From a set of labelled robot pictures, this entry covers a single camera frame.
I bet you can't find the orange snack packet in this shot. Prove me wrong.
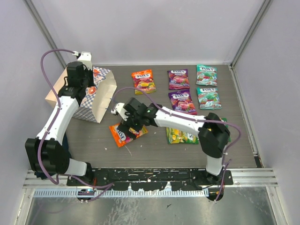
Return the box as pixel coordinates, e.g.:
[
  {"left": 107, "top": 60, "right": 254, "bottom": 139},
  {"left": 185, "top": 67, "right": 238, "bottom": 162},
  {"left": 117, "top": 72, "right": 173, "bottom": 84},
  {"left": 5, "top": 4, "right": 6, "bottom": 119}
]
[
  {"left": 109, "top": 123, "right": 148, "bottom": 148},
  {"left": 131, "top": 69, "right": 157, "bottom": 95}
]

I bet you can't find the purple snack packet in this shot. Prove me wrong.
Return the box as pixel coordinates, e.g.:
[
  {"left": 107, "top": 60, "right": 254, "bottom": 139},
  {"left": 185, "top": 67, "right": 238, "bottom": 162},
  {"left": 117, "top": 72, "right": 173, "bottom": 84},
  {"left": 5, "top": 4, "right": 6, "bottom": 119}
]
[
  {"left": 167, "top": 69, "right": 190, "bottom": 90},
  {"left": 168, "top": 89, "right": 197, "bottom": 115}
]

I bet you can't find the green snack packet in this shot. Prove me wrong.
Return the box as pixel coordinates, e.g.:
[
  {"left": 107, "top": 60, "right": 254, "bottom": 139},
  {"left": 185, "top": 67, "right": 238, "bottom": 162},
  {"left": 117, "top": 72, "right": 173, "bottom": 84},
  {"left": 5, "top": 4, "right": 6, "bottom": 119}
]
[
  {"left": 221, "top": 118, "right": 232, "bottom": 143},
  {"left": 166, "top": 127, "right": 199, "bottom": 144}
]

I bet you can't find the blue checkered paper bag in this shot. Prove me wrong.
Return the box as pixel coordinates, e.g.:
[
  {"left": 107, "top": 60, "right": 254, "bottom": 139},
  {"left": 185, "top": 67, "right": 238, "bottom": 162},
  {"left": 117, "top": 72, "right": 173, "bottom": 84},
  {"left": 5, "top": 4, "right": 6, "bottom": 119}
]
[{"left": 55, "top": 67, "right": 117, "bottom": 124}]

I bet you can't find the teal white snack packet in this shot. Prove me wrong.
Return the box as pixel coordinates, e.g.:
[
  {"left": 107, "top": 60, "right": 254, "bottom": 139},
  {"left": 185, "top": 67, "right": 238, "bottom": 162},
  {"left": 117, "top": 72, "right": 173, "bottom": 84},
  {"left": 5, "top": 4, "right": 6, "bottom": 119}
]
[{"left": 196, "top": 88, "right": 222, "bottom": 110}]

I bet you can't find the teal mint candy packet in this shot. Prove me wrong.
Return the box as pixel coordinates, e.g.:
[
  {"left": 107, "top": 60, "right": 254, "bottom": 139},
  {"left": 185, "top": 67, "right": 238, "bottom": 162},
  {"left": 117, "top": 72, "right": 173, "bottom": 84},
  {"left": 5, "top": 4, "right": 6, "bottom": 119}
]
[{"left": 196, "top": 64, "right": 218, "bottom": 86}]

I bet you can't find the dark navy cloth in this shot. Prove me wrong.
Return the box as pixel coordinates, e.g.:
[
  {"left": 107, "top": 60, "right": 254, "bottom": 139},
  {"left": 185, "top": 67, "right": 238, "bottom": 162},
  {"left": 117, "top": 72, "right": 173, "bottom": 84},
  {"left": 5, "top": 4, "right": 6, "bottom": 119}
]
[{"left": 34, "top": 134, "right": 72, "bottom": 180}]

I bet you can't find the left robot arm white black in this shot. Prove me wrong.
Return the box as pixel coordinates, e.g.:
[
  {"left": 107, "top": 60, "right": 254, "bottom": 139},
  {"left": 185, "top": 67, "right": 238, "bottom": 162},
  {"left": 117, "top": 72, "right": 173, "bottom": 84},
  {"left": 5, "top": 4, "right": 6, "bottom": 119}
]
[{"left": 25, "top": 61, "right": 94, "bottom": 181}]

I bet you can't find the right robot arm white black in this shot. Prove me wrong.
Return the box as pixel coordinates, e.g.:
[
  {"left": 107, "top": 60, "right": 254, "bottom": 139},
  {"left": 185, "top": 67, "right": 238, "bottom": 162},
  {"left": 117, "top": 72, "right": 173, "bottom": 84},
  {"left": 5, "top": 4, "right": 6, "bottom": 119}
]
[{"left": 112, "top": 97, "right": 230, "bottom": 183}]

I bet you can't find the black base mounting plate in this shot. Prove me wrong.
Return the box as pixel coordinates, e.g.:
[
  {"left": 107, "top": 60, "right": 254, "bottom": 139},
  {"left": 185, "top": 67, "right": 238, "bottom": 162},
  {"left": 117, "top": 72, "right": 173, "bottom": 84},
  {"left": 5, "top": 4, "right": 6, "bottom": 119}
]
[{"left": 67, "top": 167, "right": 234, "bottom": 192}]

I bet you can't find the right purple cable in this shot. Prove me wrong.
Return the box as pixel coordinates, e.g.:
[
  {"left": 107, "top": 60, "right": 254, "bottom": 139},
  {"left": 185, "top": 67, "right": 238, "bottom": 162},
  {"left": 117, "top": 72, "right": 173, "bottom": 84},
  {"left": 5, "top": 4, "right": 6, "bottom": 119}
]
[{"left": 110, "top": 87, "right": 242, "bottom": 202}]

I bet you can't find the purple cable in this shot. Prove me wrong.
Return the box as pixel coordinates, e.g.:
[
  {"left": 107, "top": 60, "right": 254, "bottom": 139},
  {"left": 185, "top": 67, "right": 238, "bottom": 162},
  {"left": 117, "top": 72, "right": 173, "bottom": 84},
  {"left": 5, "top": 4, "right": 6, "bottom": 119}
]
[
  {"left": 37, "top": 48, "right": 114, "bottom": 202},
  {"left": 110, "top": 87, "right": 242, "bottom": 202}
]

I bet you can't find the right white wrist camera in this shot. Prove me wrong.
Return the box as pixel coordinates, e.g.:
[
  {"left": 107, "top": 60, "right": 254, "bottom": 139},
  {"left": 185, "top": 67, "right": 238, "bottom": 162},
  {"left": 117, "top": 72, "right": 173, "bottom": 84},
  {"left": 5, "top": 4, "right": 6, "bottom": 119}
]
[{"left": 111, "top": 103, "right": 126, "bottom": 119}]

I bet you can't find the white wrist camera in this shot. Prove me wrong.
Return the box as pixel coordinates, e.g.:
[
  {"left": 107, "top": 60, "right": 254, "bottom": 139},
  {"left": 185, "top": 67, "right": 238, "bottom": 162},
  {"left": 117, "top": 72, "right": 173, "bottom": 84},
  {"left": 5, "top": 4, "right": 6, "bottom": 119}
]
[
  {"left": 111, "top": 103, "right": 126, "bottom": 119},
  {"left": 77, "top": 52, "right": 93, "bottom": 70}
]

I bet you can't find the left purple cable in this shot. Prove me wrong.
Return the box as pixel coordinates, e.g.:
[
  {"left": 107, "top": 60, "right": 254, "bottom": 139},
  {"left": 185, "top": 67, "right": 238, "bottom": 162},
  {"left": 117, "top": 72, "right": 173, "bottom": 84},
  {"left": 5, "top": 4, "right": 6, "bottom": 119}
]
[{"left": 37, "top": 48, "right": 114, "bottom": 202}]

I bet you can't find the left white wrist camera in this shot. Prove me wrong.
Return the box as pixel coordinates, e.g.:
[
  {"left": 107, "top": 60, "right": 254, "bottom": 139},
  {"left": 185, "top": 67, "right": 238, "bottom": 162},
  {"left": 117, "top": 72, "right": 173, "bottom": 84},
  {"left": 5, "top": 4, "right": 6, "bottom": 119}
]
[{"left": 77, "top": 52, "right": 93, "bottom": 70}]

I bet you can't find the white slotted cable duct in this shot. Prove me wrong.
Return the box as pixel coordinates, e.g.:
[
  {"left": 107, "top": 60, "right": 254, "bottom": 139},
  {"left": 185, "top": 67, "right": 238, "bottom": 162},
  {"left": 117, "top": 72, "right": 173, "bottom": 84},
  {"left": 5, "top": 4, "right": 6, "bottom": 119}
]
[{"left": 33, "top": 188, "right": 209, "bottom": 198}]

